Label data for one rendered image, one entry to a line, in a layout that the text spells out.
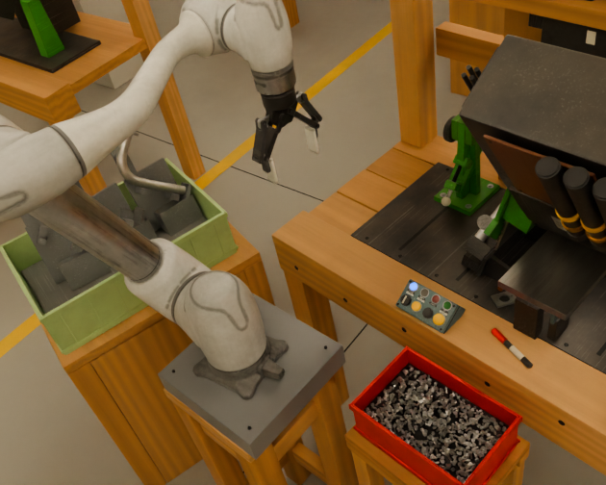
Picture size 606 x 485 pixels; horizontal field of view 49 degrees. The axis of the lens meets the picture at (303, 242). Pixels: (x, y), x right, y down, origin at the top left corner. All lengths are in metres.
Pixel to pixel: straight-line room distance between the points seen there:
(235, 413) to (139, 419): 0.78
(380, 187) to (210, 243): 0.57
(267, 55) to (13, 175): 0.54
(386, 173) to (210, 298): 0.92
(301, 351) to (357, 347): 1.16
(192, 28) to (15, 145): 0.47
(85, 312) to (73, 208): 0.67
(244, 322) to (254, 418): 0.23
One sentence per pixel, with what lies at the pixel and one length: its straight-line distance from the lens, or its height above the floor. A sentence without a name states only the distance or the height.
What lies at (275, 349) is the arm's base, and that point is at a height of 0.94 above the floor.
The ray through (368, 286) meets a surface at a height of 0.90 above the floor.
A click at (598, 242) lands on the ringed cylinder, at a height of 1.33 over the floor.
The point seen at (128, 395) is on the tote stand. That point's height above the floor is 0.53.
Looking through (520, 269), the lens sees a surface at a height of 1.13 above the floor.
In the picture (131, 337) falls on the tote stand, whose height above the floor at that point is 0.75.
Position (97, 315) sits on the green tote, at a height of 0.87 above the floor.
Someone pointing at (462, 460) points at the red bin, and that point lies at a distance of 1.53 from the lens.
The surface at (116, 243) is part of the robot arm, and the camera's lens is 1.49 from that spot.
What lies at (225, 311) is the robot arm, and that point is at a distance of 1.48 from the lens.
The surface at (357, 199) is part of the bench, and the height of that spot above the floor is 0.88.
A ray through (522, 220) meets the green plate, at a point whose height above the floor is 1.13.
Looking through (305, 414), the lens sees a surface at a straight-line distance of 1.78.
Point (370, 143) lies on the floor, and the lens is 3.87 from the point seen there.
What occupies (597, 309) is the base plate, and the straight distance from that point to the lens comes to 1.78.
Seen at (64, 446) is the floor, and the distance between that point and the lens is 2.95.
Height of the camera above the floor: 2.23
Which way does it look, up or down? 42 degrees down
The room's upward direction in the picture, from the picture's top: 13 degrees counter-clockwise
